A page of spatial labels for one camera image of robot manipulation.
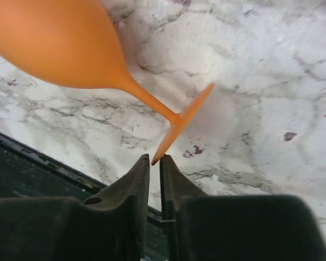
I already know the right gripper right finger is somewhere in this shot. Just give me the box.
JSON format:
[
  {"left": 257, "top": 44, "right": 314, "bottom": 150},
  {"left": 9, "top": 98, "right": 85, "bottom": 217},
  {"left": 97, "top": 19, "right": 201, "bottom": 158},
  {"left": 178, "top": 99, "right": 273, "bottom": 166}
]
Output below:
[{"left": 160, "top": 155, "right": 326, "bottom": 261}]

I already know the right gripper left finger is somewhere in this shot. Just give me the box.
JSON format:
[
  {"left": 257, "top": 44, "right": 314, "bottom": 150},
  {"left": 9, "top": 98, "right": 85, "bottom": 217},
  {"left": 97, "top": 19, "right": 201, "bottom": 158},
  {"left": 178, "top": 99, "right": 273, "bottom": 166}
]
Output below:
[{"left": 0, "top": 154, "right": 150, "bottom": 260}]

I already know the orange plastic goblet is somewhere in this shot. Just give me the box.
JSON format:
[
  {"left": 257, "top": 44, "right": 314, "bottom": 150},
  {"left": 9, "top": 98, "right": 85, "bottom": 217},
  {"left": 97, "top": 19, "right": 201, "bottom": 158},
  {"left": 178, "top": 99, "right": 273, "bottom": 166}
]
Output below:
[{"left": 0, "top": 1, "right": 214, "bottom": 164}]

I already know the black mounting base rail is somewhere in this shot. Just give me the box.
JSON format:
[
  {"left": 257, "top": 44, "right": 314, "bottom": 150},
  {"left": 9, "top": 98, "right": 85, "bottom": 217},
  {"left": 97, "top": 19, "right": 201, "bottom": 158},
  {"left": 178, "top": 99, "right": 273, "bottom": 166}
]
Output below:
[{"left": 0, "top": 133, "right": 168, "bottom": 260}]

